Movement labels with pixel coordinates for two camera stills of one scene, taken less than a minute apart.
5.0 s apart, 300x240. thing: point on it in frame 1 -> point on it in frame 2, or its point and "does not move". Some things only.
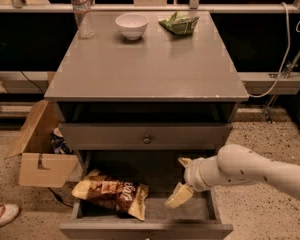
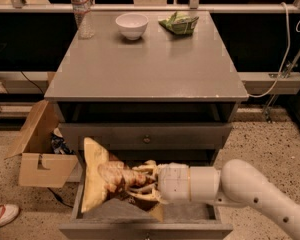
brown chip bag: x=116 y=194 -> x=105 y=177
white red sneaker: x=1 y=213 does not move
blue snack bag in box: x=59 y=146 does not move
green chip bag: x=180 y=24 does not move
